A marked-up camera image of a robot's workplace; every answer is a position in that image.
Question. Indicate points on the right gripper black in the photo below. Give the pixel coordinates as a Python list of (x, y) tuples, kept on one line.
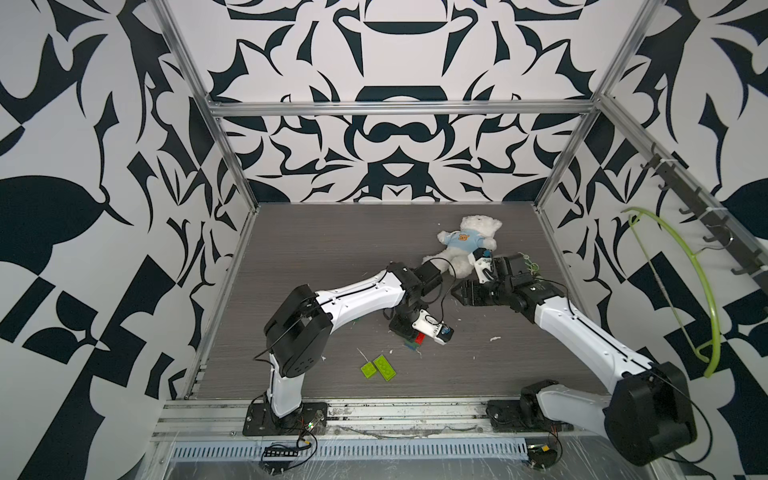
[(470, 288)]

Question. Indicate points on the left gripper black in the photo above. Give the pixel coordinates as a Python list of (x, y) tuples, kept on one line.
[(402, 327)]

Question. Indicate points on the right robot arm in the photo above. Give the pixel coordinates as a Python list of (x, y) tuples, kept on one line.
[(646, 412)]

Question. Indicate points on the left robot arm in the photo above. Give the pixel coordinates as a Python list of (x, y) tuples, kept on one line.
[(298, 332)]

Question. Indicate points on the long lime lego brick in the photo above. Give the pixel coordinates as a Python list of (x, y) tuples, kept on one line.
[(384, 367)]

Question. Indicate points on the small lime lego brick lower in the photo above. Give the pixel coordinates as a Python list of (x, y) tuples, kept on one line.
[(368, 370)]

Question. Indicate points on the white teddy bear blue shirt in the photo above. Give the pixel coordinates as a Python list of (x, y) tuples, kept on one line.
[(475, 232)]

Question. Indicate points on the black connector box right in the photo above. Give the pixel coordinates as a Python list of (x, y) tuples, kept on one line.
[(542, 457)]

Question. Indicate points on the green plastic hanger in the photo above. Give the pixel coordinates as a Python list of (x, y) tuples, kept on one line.
[(708, 352)]

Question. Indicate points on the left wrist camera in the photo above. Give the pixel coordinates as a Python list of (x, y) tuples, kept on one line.
[(431, 327)]

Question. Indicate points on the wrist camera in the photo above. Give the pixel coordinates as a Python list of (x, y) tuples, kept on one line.
[(431, 327), (482, 262)]

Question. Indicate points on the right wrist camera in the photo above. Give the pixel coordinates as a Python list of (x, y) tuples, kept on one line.
[(482, 262)]

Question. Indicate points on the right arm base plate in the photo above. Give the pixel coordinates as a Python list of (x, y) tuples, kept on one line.
[(523, 414)]

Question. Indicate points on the white slotted cable duct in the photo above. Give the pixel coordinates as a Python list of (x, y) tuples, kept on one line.
[(513, 448)]

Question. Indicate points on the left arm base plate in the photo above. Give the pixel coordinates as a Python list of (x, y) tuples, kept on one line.
[(260, 420)]

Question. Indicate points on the black wall hook rail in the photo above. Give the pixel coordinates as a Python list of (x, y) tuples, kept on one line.
[(726, 232)]

